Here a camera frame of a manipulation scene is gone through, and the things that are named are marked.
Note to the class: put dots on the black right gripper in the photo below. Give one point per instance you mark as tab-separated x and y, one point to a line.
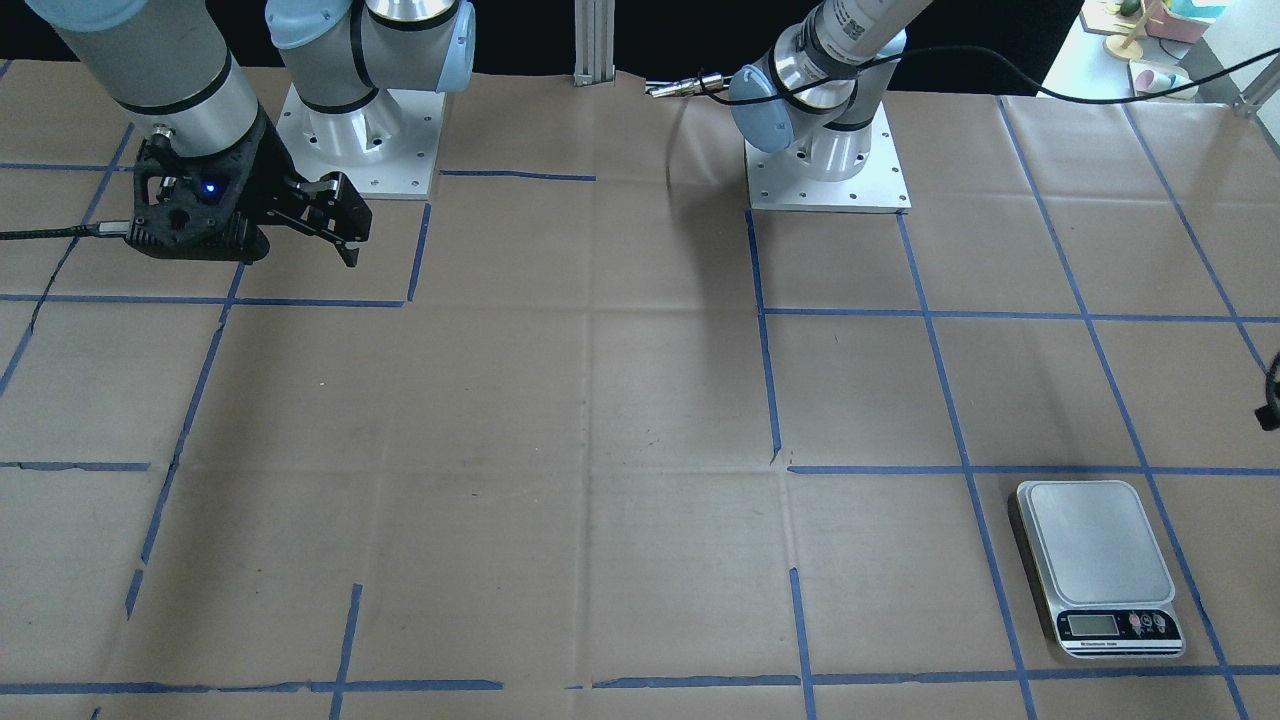
266	172

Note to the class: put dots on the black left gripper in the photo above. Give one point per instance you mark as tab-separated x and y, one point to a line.
1267	417

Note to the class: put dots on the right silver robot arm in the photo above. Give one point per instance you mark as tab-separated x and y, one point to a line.
167	63

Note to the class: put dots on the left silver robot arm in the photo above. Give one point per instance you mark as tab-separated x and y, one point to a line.
830	72

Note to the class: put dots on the silver digital kitchen scale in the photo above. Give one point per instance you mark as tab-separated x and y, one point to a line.
1103	585

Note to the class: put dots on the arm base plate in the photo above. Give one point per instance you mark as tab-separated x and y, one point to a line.
387	149
832	171

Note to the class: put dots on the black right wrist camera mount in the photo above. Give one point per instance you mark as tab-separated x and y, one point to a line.
194	208

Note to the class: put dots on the aluminium frame post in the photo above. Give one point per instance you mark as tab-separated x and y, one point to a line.
595	23

